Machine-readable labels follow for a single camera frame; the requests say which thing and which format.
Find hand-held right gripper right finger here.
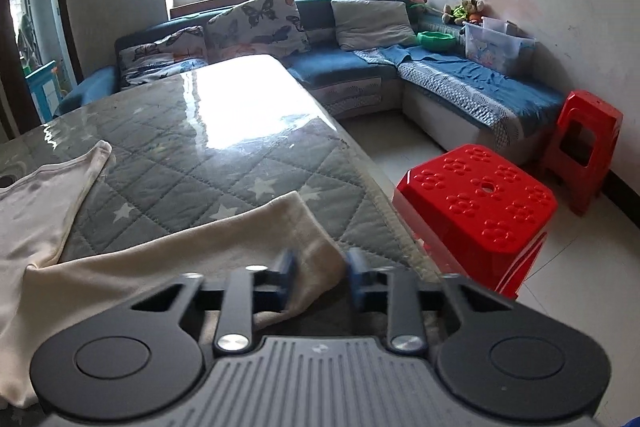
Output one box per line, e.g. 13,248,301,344
346,248,517,354

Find butterfly print pillow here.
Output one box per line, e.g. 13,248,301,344
205,0,311,62
117,26,210,90

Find small blue cabinet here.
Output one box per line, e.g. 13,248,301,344
25,60,63,120

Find cream garment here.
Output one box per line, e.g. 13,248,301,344
0,140,348,410

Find low red plastic stool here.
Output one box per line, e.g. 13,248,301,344
392,143,559,300

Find green bowl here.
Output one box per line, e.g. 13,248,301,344
416,31,457,52

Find tall red plastic stool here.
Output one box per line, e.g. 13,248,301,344
537,90,625,216

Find blue sectional sofa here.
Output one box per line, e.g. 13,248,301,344
54,0,568,162

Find blue sofa cloth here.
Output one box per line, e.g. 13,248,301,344
377,44,521,90

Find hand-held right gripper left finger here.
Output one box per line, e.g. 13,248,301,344
131,249,299,355

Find clear plastic storage box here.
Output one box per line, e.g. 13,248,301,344
462,17,537,75

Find green and brown plush toys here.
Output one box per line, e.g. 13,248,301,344
441,0,485,26

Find dark wooden door frame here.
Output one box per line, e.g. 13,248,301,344
0,0,83,148

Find plain grey pillow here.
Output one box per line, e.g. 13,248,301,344
330,0,418,52

